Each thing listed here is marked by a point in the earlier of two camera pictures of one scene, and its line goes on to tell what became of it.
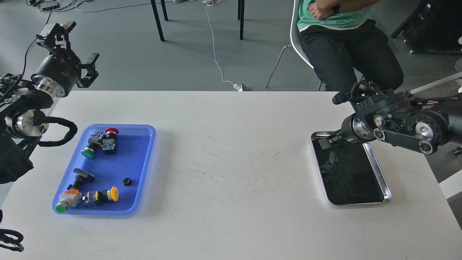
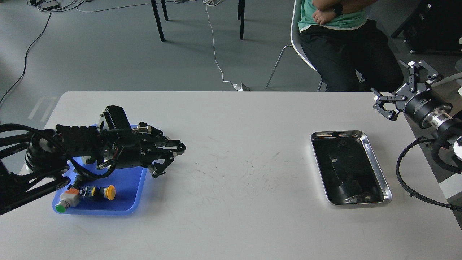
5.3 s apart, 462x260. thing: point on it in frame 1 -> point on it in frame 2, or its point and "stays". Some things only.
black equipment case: [434, 26] stays
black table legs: [243, 9] stays
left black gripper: [58, 74] -> [140, 146]
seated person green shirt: [344, 47] stays
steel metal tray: [348, 173] stays
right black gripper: [353, 129] -> [419, 101]
